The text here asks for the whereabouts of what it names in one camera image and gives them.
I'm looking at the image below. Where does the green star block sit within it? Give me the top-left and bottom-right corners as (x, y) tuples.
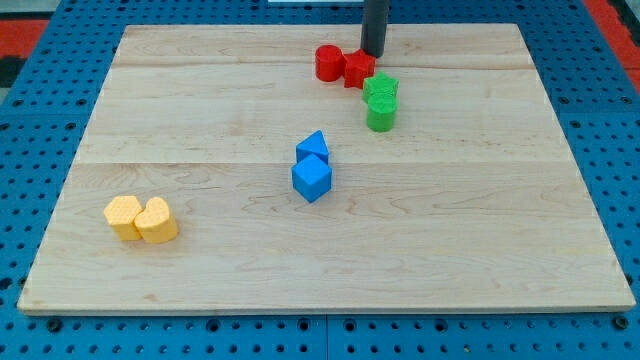
(362, 72), (399, 103)

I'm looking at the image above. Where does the red star block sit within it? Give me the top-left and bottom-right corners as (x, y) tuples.
(343, 49), (376, 89)

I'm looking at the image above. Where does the blue cube block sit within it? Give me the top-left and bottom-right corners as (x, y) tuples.
(291, 154), (333, 203)

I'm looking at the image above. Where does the blue triangle block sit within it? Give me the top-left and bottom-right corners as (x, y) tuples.
(295, 130), (330, 164)

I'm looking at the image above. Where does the green cylinder block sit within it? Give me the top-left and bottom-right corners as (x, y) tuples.
(366, 94), (398, 132)

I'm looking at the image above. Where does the red cylinder block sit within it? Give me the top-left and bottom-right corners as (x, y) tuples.
(315, 44), (344, 82)

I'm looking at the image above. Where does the light wooden board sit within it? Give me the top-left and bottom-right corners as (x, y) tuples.
(17, 23), (636, 316)

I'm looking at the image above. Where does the yellow heart block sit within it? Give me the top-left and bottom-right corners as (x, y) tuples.
(134, 197), (179, 244)

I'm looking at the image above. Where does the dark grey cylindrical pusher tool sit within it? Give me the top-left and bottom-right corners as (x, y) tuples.
(360, 0), (390, 58)

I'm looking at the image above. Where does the yellow hexagon block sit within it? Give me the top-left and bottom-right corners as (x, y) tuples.
(103, 195), (143, 241)

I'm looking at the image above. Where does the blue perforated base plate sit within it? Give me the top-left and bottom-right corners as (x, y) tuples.
(1, 0), (639, 359)

